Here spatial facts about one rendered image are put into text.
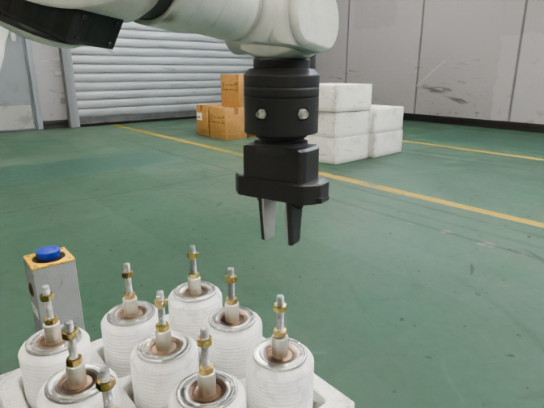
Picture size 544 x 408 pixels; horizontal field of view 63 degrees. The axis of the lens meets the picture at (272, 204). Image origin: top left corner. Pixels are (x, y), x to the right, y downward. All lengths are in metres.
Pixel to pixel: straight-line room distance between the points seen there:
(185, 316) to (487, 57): 5.29
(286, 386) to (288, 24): 0.44
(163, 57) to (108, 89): 0.83
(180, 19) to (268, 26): 0.10
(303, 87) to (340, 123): 2.66
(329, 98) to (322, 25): 2.63
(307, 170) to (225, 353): 0.33
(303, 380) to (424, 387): 0.46
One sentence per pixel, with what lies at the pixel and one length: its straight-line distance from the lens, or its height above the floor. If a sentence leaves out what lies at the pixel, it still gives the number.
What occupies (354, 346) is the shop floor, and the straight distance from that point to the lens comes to 1.13.
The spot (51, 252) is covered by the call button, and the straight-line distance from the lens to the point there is 0.87.
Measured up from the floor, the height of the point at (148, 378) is 0.23.
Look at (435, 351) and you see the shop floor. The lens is 1.16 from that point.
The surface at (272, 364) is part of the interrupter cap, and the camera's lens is 0.63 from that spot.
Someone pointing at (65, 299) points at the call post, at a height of 0.24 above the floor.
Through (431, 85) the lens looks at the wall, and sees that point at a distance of 6.11.
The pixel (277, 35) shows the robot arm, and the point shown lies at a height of 0.66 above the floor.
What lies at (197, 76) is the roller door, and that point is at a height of 0.56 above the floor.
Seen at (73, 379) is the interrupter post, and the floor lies 0.27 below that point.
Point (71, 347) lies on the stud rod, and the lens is 0.62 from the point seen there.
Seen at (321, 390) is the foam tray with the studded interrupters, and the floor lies 0.18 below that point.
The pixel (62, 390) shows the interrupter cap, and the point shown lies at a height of 0.25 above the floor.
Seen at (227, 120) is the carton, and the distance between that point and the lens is 4.25.
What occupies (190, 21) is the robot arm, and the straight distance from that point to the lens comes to 0.37.
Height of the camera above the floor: 0.63
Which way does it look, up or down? 17 degrees down
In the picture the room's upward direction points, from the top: straight up
